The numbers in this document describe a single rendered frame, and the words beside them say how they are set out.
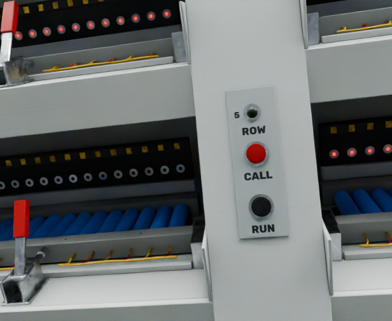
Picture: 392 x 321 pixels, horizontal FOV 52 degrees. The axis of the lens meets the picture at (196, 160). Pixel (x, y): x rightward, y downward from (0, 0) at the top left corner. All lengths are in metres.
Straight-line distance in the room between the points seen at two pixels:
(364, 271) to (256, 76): 0.19
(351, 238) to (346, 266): 0.04
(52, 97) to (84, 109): 0.03
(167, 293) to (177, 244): 0.06
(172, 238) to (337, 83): 0.21
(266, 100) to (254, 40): 0.05
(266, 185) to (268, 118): 0.05
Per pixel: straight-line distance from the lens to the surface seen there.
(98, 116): 0.38
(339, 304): 0.36
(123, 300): 0.38
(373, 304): 0.37
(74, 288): 0.41
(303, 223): 0.34
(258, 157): 0.33
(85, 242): 0.44
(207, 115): 0.34
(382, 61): 0.37
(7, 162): 0.59
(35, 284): 0.43
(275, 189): 0.33
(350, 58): 0.36
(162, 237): 0.42
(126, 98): 0.37
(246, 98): 0.34
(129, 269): 0.41
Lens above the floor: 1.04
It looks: 2 degrees up
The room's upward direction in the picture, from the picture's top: 5 degrees counter-clockwise
